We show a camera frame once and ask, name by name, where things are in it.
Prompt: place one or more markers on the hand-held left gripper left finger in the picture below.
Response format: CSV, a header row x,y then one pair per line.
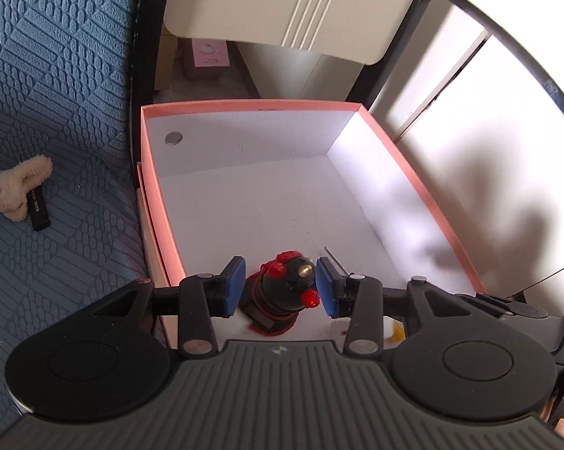
x,y
235,286

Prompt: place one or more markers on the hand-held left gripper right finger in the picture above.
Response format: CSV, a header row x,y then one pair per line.
x,y
326,288

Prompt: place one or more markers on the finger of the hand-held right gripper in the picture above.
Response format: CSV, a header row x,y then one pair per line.
x,y
511,307

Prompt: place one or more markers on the black and red toy figure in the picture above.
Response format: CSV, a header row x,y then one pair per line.
x,y
286,290

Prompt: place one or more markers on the yellow utility knife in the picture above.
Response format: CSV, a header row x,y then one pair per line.
x,y
397,330

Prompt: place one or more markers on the pink cardboard box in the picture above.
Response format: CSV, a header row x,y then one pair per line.
x,y
282,187

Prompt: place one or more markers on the black lipstick tube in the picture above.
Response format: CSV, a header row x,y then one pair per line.
x,y
38,208

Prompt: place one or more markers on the blue textured seat cushion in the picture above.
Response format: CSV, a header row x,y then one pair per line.
x,y
56,150

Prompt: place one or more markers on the pink printed carton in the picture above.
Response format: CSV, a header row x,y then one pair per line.
x,y
209,54

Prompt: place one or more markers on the white fluffy hair clip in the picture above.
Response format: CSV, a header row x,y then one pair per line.
x,y
17,187

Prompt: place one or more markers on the black curved metal tube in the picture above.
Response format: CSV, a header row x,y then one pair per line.
x,y
521,42

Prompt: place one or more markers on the cream chair seat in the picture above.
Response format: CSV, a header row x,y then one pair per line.
x,y
291,4

